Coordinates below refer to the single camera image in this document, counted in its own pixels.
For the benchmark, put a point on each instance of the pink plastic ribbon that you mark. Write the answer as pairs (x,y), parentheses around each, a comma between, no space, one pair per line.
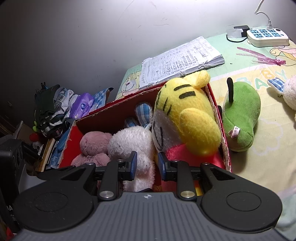
(275,61)

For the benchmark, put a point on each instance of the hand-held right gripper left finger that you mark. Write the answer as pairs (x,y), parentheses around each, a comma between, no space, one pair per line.
(133,165)

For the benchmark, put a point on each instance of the yellow tiger plush toy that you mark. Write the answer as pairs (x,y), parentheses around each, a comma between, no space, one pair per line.
(185,111)

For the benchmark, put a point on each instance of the dark green garment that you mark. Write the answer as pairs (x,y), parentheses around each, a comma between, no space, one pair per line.
(46,102)

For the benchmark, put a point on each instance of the white rabbit plush toy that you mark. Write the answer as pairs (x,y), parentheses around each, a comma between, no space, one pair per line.
(129,141)
(291,92)

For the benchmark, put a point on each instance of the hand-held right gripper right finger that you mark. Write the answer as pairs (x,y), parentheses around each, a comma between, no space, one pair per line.
(161,165)

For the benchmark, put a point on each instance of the white patterned garment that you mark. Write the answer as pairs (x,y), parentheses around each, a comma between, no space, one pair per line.
(63,98)

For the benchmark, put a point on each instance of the black white striped cloth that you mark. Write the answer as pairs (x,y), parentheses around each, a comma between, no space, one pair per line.
(50,125)

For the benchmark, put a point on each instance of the blue checked cloth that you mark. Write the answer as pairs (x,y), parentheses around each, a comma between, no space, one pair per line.
(101,97)

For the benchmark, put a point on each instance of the white power strip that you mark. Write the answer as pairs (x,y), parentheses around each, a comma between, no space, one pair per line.
(266,40)

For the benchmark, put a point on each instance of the red cardboard box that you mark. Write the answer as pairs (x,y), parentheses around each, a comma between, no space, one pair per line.
(74,139)

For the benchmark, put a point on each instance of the pink plush toy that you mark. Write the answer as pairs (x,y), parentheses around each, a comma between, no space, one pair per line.
(92,143)

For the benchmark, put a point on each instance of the green plush toy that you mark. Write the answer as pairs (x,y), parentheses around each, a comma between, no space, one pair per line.
(242,111)

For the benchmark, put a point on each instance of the purple tissue pack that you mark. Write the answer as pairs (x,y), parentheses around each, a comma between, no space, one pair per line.
(82,105)

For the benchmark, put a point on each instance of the open handwritten notebook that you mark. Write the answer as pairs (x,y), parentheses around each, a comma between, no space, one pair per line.
(180,60)

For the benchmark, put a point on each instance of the stack of books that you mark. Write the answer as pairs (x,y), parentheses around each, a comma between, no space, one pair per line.
(46,155)

